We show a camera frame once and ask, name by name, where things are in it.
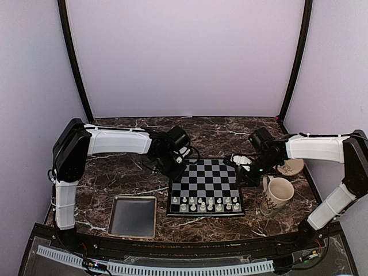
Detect black grey chessboard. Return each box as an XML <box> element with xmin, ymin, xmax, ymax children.
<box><xmin>167</xmin><ymin>159</ymin><xmax>246</xmax><ymax>217</ymax></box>

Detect cream floral mug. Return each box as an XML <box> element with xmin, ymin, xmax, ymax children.
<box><xmin>260</xmin><ymin>175</ymin><xmax>294</xmax><ymax>217</ymax></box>

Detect black frame post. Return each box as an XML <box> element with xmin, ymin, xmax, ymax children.
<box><xmin>277</xmin><ymin>0</ymin><xmax>313</xmax><ymax>124</ymax></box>
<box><xmin>57</xmin><ymin>0</ymin><xmax>94</xmax><ymax>122</ymax></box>

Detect white king chess piece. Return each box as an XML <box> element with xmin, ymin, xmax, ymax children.
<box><xmin>207</xmin><ymin>201</ymin><xmax>213</xmax><ymax>212</ymax></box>

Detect metal tray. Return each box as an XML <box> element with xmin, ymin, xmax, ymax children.
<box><xmin>108</xmin><ymin>196</ymin><xmax>157</xmax><ymax>239</ymax></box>

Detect black right frame post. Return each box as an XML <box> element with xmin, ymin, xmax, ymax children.
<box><xmin>277</xmin><ymin>0</ymin><xmax>313</xmax><ymax>124</ymax></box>

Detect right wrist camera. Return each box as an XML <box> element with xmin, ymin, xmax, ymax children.
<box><xmin>224</xmin><ymin>154</ymin><xmax>252</xmax><ymax>171</ymax></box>

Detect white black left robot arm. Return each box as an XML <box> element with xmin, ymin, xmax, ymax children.
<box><xmin>47</xmin><ymin>118</ymin><xmax>192</xmax><ymax>251</ymax></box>

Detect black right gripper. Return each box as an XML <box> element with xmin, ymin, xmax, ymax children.
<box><xmin>235</xmin><ymin>152</ymin><xmax>281</xmax><ymax>187</ymax></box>

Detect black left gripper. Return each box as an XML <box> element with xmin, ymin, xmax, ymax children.
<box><xmin>154</xmin><ymin>151</ymin><xmax>187</xmax><ymax>181</ymax></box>

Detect round wooden bird coaster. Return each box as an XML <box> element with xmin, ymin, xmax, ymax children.
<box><xmin>274</xmin><ymin>159</ymin><xmax>305</xmax><ymax>177</ymax></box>

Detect black left frame post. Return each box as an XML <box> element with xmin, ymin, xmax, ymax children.
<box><xmin>57</xmin><ymin>0</ymin><xmax>94</xmax><ymax>122</ymax></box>

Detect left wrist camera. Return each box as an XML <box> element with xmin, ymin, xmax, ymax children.
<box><xmin>174</xmin><ymin>149</ymin><xmax>192</xmax><ymax>164</ymax></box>

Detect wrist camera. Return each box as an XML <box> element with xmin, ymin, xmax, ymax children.
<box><xmin>224</xmin><ymin>154</ymin><xmax>252</xmax><ymax>171</ymax></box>
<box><xmin>174</xmin><ymin>149</ymin><xmax>192</xmax><ymax>164</ymax></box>

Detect white slotted cable duct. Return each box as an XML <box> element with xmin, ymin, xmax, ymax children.
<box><xmin>36</xmin><ymin>246</ymin><xmax>275</xmax><ymax>275</ymax></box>

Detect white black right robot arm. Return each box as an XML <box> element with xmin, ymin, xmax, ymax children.
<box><xmin>229</xmin><ymin>128</ymin><xmax>367</xmax><ymax>250</ymax></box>

